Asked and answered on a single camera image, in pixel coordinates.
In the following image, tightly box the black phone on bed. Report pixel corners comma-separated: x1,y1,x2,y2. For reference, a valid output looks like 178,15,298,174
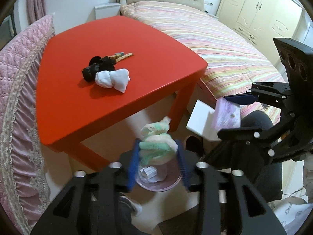
262,103,269,109

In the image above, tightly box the black sock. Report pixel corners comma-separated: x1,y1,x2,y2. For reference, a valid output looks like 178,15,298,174
82,56,116,82

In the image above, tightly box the pink trash bin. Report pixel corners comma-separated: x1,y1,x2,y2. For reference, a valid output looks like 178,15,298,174
135,159,181,193

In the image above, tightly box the right slipper foot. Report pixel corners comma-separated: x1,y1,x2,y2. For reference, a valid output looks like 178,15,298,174
184,135,205,158

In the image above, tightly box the cream wardrobe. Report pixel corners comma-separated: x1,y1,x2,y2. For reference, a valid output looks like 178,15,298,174
216,0,303,65

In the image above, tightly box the red table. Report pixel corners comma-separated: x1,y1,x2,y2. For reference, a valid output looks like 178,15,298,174
37,16,207,171

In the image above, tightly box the wooden clothespin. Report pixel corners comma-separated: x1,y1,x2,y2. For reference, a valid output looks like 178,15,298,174
115,52,134,63

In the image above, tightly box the white sock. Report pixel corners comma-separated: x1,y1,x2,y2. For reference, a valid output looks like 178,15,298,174
95,69,130,93

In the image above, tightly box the dark window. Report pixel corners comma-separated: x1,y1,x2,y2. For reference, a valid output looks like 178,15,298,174
0,13,16,49

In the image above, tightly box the white packet in bin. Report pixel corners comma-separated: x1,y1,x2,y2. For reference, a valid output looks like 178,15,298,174
139,166,158,183

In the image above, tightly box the pink curtain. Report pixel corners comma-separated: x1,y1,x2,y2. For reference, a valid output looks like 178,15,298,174
27,0,46,24

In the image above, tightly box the pink quilted sofa cover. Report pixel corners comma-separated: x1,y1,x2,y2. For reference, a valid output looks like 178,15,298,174
1,15,55,234

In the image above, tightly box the striped bed blanket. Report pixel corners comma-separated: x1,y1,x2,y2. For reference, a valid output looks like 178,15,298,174
120,0,285,125

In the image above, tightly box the pink white carton box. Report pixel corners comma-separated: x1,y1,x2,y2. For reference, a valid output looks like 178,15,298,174
186,98,241,142

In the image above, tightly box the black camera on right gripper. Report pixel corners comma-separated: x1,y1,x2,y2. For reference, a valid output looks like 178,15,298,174
273,38,312,113

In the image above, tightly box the left black slipper foot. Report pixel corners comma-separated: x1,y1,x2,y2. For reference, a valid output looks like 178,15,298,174
118,194,143,217

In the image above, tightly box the green cream fuzzy sock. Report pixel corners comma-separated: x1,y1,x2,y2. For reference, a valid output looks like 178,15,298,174
139,116,178,166

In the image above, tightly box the white nightstand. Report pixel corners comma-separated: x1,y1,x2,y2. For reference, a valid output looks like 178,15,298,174
94,3,121,20

